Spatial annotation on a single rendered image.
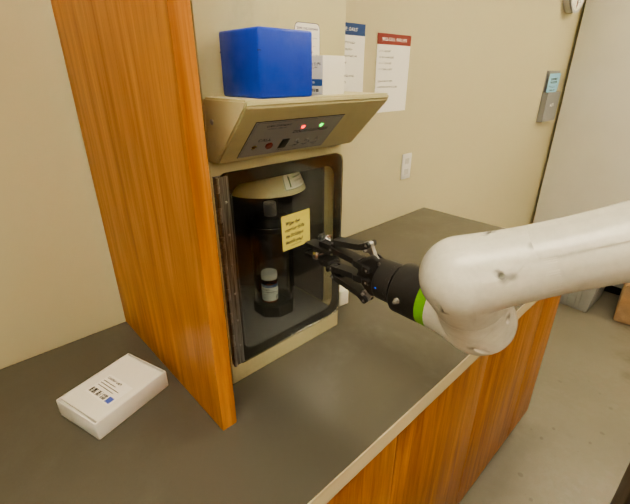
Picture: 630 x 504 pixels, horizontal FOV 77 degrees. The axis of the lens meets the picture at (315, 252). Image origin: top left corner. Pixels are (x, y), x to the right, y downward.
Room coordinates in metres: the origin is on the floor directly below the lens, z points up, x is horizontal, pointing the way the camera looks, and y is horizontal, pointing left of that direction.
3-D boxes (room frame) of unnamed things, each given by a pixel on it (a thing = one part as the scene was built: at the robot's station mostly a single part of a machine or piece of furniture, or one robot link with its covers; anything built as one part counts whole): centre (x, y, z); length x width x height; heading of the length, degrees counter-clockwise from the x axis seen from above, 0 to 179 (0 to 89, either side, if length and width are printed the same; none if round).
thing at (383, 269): (0.65, -0.12, 1.20); 0.09 x 0.07 x 0.08; 43
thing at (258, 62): (0.66, 0.07, 1.56); 0.10 x 0.10 x 0.09; 43
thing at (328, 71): (0.75, -0.02, 1.54); 0.05 x 0.05 x 0.06; 40
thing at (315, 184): (0.75, 0.05, 1.19); 0.30 x 0.01 x 0.40; 133
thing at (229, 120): (0.72, 0.02, 1.46); 0.32 x 0.12 x 0.10; 133
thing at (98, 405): (0.61, 0.40, 0.96); 0.16 x 0.12 x 0.04; 151
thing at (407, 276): (0.60, -0.17, 1.20); 0.12 x 0.06 x 0.09; 133
